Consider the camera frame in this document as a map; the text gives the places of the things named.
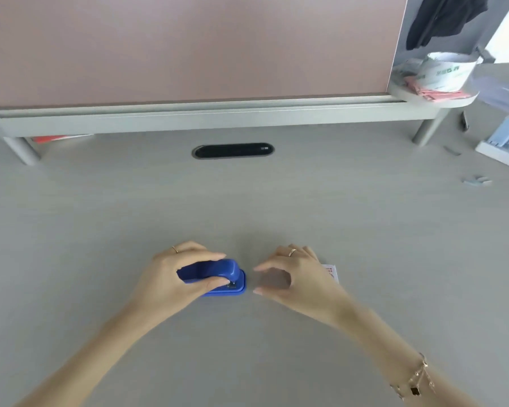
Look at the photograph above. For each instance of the person's right hand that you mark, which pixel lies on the person's right hand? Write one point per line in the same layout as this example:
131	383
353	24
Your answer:
311	288

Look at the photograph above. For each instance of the person's left hand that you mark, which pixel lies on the person's left hand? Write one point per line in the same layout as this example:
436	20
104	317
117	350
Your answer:
161	279

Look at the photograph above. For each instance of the person's left middle finger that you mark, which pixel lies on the person's left middle finger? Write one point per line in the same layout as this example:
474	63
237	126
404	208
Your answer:
191	245

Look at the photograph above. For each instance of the person's right thumb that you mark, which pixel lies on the person's right thumb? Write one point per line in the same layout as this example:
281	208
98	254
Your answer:
273	293

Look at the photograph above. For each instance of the person's left thumb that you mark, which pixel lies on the person's left thumb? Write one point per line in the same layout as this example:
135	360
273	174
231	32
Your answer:
208	286

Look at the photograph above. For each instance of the blue stapler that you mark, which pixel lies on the blue stapler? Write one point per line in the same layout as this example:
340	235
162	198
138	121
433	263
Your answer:
229	277

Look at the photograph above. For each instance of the person's left forearm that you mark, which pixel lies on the person's left forearm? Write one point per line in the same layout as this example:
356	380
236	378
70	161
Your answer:
89	360

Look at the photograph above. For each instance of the person's right forearm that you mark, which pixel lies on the person's right forearm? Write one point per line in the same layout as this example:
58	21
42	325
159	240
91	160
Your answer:
390	356

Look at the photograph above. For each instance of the small white staple box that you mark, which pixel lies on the small white staple box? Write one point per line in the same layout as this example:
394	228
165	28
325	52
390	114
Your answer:
333	273

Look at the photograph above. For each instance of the grey desk shelf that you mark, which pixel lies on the grey desk shelf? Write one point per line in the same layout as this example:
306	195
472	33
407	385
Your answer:
203	118

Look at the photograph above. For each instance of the orange flat item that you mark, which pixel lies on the orange flat item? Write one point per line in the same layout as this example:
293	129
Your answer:
55	138

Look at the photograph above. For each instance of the pink partition panel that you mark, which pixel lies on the pink partition panel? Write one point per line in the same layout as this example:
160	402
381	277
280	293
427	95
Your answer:
186	46

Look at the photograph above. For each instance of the silver staple strip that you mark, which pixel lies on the silver staple strip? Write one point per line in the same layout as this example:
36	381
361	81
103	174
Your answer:
477	180
452	151

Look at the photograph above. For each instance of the small black clip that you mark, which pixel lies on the small black clip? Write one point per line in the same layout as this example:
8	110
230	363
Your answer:
465	121

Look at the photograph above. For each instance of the pink packets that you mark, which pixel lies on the pink packets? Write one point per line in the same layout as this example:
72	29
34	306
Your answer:
437	94

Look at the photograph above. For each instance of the light blue and white box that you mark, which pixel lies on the light blue and white box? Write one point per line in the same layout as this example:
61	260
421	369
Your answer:
507	141

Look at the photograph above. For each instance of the clear plastic bag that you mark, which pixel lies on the clear plastic bag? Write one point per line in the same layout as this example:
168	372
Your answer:
498	91

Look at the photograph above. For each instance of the black binder clip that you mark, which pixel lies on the black binder clip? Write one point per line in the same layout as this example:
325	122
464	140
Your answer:
485	55

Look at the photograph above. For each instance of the black garment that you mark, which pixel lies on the black garment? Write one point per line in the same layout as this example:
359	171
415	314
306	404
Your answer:
441	16

